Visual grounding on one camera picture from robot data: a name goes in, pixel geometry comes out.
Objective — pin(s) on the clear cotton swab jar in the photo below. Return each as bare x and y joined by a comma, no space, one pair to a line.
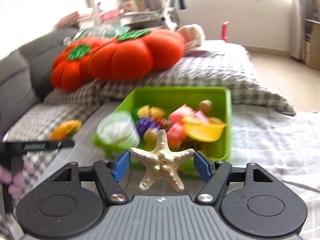
118,129

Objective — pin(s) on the wooden shelf unit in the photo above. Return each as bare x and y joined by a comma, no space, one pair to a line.
310,38

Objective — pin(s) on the purple grape toy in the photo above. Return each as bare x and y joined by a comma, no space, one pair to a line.
145,123

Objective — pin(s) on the light grey plaid sheet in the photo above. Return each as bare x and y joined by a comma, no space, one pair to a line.
287,147

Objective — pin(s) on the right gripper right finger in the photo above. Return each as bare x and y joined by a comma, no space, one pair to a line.
215,176

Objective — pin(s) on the red object behind bed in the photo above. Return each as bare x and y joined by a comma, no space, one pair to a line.
224,31

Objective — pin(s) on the white bookshelf with books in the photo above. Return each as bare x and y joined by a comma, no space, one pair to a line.
136,14

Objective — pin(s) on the yellow toy strainer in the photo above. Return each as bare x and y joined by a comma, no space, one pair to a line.
199,130

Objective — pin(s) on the yellow green corn toy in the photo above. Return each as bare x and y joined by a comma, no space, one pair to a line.
148,111

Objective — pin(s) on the beige starfish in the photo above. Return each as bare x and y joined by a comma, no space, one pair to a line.
161,163

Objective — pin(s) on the orange toy pumpkin half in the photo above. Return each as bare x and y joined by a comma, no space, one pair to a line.
66,130

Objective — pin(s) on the brown round figure toy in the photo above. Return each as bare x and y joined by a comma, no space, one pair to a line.
150,135

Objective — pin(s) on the brown octopus toy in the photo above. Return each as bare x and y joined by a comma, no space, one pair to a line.
205,106

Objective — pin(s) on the large orange pumpkin pillow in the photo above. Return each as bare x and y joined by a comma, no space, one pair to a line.
134,55

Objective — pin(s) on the green plastic bin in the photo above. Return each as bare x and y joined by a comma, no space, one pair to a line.
171,98

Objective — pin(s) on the small orange pumpkin pillow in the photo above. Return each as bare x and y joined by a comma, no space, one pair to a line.
82,61

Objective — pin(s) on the grey checkered quilt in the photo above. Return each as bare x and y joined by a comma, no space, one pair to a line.
223,65

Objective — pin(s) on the pink pig toy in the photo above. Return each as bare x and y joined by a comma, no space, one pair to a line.
176,134

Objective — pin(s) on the pink white plush toy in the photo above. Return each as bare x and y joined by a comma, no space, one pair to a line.
193,35

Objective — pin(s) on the grey sofa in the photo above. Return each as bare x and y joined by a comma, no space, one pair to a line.
25,74

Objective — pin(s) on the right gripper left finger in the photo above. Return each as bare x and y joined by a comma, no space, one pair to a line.
109,174

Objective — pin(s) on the left hand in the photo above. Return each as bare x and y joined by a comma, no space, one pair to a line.
15,183

